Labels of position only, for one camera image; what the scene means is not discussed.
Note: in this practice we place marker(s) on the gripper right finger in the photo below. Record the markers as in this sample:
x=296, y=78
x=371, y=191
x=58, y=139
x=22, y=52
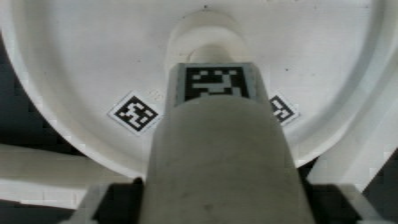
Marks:
x=340, y=205

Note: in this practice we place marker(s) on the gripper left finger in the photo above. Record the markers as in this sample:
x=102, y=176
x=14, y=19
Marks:
x=111, y=204

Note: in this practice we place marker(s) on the white cylindrical table leg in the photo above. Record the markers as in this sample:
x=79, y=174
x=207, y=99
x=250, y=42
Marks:
x=223, y=179

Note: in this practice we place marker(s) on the white round table top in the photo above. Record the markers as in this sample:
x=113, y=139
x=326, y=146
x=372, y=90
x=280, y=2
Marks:
x=88, y=50

